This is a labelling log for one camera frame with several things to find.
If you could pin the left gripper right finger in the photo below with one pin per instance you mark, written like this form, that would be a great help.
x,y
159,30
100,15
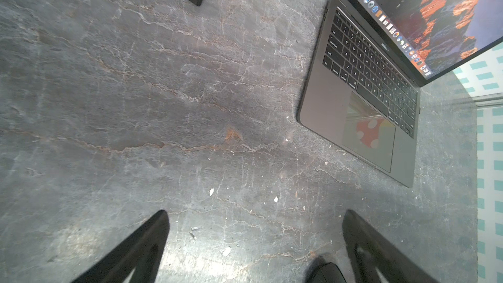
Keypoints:
x,y
374,258

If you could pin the grey laptop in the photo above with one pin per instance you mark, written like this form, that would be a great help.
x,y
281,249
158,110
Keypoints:
x,y
372,58

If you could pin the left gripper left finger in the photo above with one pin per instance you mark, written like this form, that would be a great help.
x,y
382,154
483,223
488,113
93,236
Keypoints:
x,y
137,258

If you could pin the black wireless mouse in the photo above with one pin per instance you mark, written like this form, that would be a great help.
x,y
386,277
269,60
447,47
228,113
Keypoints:
x,y
326,273

